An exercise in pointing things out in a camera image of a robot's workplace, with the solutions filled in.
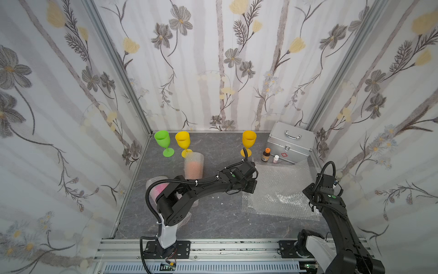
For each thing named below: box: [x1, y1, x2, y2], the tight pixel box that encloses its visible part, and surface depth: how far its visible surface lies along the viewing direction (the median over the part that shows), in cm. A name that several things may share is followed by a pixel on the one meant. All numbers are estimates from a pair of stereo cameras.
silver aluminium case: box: [266, 121, 316, 165], surface depth 100 cm
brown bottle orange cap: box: [261, 147, 271, 163], surface depth 103 cm
